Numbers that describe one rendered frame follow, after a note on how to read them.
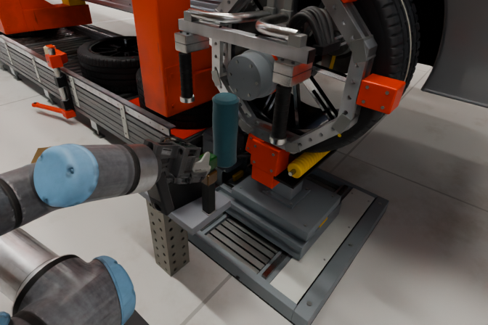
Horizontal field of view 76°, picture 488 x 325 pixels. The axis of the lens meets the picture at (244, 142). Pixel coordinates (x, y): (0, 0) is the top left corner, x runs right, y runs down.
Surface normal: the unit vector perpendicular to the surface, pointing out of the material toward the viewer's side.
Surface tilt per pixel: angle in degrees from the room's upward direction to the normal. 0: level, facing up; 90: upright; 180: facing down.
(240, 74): 90
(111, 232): 0
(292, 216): 0
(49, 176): 62
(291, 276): 0
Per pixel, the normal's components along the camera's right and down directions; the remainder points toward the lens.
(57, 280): 0.11, -0.76
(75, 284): 0.24, -0.88
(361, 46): -0.65, 0.38
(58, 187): -0.43, -0.02
